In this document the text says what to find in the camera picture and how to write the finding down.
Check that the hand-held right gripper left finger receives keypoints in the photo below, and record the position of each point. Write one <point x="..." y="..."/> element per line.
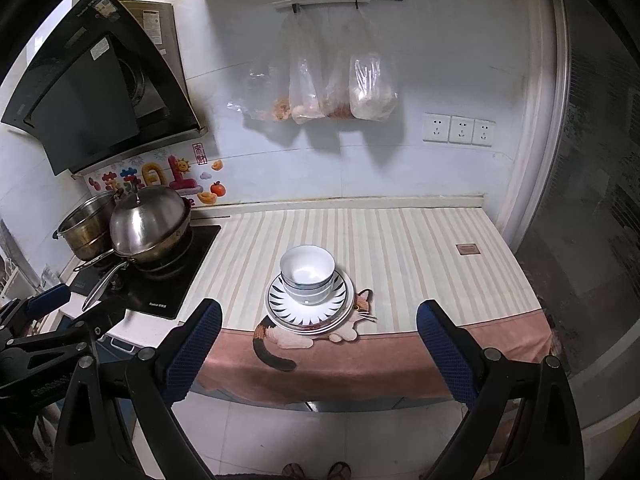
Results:
<point x="195" y="350"/>

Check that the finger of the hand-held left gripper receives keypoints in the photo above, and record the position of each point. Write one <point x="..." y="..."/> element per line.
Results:
<point x="50" y="299"/>
<point x="107" y="314"/>

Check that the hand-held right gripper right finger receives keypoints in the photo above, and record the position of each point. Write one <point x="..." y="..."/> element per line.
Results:
<point x="447" y="355"/>

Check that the white plate blue leaf pattern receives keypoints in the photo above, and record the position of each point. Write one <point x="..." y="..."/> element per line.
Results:
<point x="280" y="305"/>

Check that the plain white bowl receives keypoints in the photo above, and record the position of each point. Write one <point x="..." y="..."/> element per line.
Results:
<point x="306" y="267"/>

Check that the black glass stove top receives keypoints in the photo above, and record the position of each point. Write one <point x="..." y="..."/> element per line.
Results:
<point x="165" y="280"/>

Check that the steel frying pan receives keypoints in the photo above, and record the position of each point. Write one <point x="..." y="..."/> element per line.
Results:
<point x="160" y="259"/>

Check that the steel stockpot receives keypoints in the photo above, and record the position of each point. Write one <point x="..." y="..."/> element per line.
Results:
<point x="82" y="227"/>

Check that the striped table cloth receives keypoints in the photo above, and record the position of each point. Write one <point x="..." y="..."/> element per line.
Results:
<point x="400" y="270"/>

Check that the steel domed pan lid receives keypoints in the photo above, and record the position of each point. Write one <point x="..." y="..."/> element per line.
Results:
<point x="147" y="220"/>

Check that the brown cloth label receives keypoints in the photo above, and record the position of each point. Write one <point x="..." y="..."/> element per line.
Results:
<point x="467" y="249"/>

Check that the person's left foot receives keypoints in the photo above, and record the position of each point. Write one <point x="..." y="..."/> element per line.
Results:
<point x="293" y="471"/>

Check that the person's foot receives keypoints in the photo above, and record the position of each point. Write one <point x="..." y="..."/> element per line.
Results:
<point x="339" y="471"/>
<point x="293" y="471"/>

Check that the person's right foot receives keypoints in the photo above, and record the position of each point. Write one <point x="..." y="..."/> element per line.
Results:
<point x="339" y="471"/>

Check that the black range hood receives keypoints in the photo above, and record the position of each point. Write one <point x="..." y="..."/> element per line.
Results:
<point x="90" y="90"/>

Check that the glass sliding door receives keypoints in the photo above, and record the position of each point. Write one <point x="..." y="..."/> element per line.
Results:
<point x="590" y="185"/>

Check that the clear plastic bag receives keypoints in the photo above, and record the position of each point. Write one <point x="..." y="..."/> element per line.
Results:
<point x="337" y="95"/>
<point x="260" y="95"/>
<point x="372" y="85"/>
<point x="305" y="85"/>

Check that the colourful character wall sticker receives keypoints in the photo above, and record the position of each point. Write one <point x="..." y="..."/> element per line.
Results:
<point x="180" y="175"/>

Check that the white wall socket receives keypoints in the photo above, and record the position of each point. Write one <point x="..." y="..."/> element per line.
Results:
<point x="436" y="127"/>
<point x="483" y="133"/>
<point x="461" y="130"/>

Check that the steel hood duct cover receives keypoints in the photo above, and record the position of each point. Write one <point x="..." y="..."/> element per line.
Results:
<point x="155" y="22"/>

